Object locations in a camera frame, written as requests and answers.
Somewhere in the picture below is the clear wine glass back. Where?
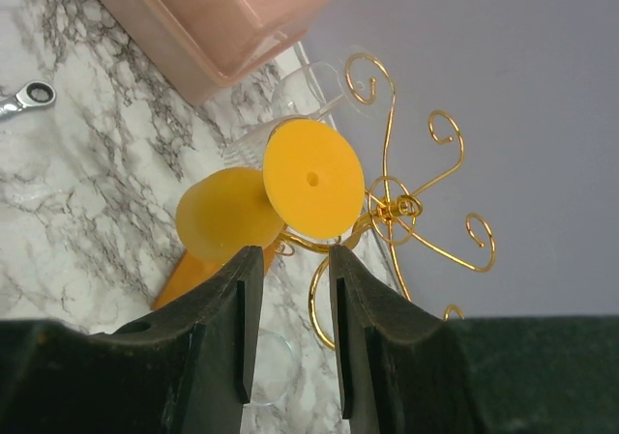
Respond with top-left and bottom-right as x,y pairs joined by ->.
231,61 -> 349,140

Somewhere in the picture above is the short clear goblet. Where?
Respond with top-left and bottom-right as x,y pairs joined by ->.
251,330 -> 298,406

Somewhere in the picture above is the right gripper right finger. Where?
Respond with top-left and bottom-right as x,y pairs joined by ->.
329,246 -> 618,433

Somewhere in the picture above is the ribbed clear champagne flute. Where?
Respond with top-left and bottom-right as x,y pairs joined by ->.
223,45 -> 393,169

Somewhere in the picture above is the pink plastic storage box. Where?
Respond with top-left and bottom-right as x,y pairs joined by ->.
100,0 -> 331,106

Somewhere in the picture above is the silver ratchet wrench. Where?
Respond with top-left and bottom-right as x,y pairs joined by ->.
1,80 -> 57,121

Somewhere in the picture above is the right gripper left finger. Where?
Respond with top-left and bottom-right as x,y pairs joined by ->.
1,246 -> 264,433

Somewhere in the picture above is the yellow plastic wine glass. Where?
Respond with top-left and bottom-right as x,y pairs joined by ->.
174,118 -> 366,264

